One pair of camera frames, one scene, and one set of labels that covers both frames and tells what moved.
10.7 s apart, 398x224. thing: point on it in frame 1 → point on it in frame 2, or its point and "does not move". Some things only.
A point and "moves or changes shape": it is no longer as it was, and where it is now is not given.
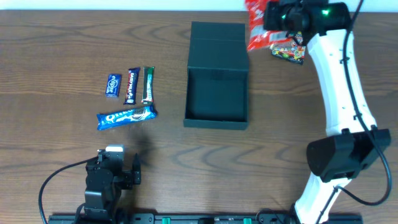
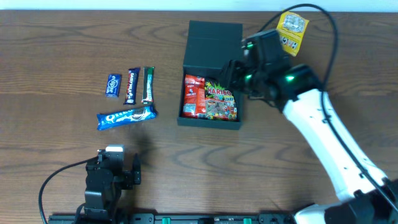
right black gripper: x=295 y=20 → x=232 y=76
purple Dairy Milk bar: x=131 y=86 does not move
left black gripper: x=129 y=181 does not move
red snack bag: x=258 y=37 → x=194 y=99
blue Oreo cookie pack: x=110 y=119 does not move
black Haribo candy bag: x=293 y=51 → x=220 y=104
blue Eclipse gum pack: x=114 y=82 does not move
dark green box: x=216 y=95 moves or changes shape
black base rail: x=202 y=218 does not move
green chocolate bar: x=147 y=85 does not move
